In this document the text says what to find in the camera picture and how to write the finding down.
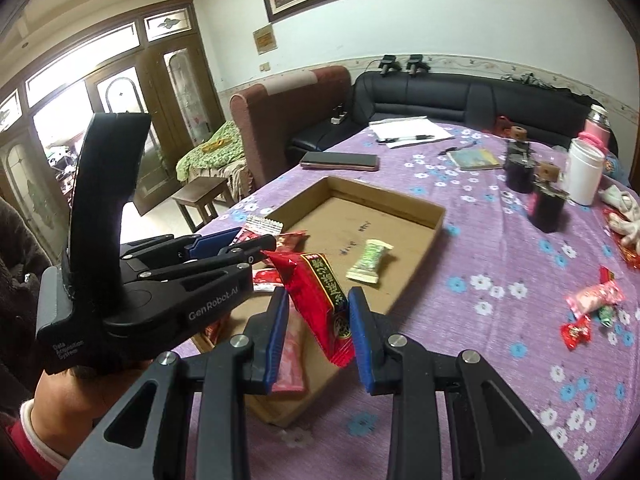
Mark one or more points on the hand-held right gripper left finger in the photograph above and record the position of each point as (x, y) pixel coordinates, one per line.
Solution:
(277, 350)

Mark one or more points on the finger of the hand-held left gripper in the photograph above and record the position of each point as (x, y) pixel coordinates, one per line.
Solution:
(225, 260)
(210, 244)

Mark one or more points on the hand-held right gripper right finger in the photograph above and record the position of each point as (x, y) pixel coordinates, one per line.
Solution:
(365, 350)

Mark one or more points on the pink snack packet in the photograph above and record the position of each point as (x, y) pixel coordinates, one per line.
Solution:
(595, 297)
(297, 360)

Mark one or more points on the red packet with dark label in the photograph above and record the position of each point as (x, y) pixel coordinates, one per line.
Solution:
(315, 290)

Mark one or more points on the light green snack packet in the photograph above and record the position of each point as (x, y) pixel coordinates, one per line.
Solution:
(369, 262)

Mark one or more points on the shallow cardboard tray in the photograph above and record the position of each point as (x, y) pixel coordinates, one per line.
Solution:
(350, 210)

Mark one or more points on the small red twist candy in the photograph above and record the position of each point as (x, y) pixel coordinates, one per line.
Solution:
(575, 332)

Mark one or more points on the small green twist candy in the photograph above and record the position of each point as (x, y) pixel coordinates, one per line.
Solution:
(607, 314)

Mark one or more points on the plain red snack packet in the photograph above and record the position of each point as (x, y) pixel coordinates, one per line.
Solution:
(607, 275)

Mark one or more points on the person's left forearm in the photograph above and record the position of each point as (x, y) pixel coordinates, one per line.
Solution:
(70, 400)

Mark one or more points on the wooden stool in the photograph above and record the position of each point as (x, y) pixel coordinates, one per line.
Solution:
(200, 192)

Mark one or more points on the green floral blanket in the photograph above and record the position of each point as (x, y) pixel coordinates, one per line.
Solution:
(210, 155)

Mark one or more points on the brown armchair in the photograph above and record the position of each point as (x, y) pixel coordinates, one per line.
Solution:
(280, 120)

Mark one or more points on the wooden glass door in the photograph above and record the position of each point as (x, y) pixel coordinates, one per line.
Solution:
(150, 110)

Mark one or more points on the dark flat phone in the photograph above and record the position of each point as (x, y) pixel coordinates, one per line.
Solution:
(340, 161)

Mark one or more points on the white power strip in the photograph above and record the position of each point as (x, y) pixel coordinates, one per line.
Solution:
(339, 117)

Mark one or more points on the black white pen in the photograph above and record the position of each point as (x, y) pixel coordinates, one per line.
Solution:
(405, 138)

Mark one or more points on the dark pen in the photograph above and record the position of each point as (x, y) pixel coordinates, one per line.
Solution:
(450, 151)

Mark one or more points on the small notebook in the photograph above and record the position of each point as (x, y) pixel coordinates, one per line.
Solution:
(475, 159)

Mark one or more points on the white paper sheets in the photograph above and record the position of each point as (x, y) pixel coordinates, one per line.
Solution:
(410, 127)

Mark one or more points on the black jar with wooden stopper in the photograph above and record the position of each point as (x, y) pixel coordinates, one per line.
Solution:
(545, 210)
(517, 175)

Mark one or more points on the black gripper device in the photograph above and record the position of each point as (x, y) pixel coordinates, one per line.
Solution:
(417, 64)
(388, 65)

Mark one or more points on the black leather sofa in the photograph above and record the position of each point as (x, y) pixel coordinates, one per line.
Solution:
(425, 95)

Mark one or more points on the red bag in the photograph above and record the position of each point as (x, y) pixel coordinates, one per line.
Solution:
(501, 125)

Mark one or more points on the red paper packets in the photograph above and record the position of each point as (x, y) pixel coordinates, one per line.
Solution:
(630, 255)

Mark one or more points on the white plastic jar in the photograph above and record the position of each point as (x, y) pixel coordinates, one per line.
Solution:
(585, 170)

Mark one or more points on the white gloves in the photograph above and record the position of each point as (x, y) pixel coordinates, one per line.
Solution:
(625, 205)

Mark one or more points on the blue cartoon tin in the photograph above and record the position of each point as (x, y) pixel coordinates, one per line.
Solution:
(615, 165)

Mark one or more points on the pink thermos bottle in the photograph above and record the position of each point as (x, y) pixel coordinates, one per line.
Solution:
(595, 132)

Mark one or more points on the small wall plaque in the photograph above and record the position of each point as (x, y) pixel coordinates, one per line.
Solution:
(265, 40)

